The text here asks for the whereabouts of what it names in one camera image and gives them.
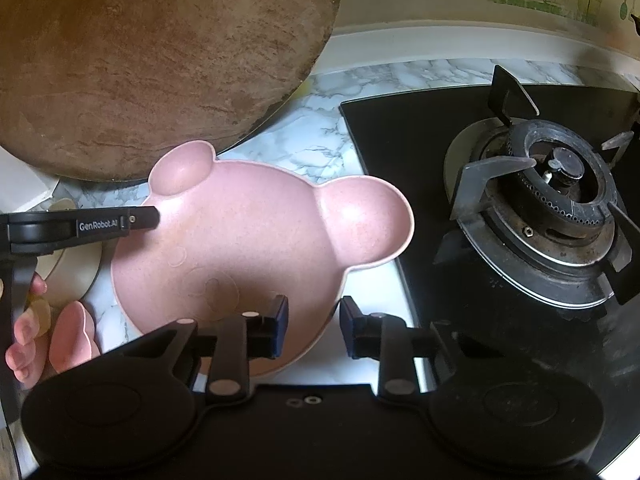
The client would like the cream round bowl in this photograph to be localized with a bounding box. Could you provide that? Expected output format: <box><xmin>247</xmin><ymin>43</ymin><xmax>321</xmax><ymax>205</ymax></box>
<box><xmin>29</xmin><ymin>198</ymin><xmax>104</xmax><ymax>311</ymax></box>

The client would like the pink bear-shaped plate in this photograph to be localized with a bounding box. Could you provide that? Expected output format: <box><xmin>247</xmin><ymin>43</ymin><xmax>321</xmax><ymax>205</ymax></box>
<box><xmin>111</xmin><ymin>141</ymin><xmax>414</xmax><ymax>377</ymax></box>

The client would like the black glass cooktop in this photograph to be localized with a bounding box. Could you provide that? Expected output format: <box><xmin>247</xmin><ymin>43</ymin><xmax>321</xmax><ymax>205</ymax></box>
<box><xmin>341</xmin><ymin>72</ymin><xmax>639</xmax><ymax>479</ymax></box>

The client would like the person's left hand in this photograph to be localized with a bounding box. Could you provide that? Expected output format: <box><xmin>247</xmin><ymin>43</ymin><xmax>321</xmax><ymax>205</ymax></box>
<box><xmin>0</xmin><ymin>273</ymin><xmax>54</xmax><ymax>391</ymax></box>

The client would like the yellow plastic cutting board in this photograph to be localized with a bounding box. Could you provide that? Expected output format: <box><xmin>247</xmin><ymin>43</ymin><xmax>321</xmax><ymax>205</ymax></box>
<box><xmin>291</xmin><ymin>79</ymin><xmax>312</xmax><ymax>100</ymax></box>

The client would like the round wooden cutting board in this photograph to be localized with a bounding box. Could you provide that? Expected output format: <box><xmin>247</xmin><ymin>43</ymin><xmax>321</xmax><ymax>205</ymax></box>
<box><xmin>1</xmin><ymin>0</ymin><xmax>341</xmax><ymax>181</ymax></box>

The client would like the gas stove burner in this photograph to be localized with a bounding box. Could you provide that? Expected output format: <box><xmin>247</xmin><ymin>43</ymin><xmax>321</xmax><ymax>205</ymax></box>
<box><xmin>444</xmin><ymin>66</ymin><xmax>639</xmax><ymax>310</ymax></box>

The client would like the small pink heart dish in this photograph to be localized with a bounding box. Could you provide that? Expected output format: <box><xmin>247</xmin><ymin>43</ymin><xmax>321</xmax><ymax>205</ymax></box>
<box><xmin>49</xmin><ymin>301</ymin><xmax>100</xmax><ymax>374</ymax></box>

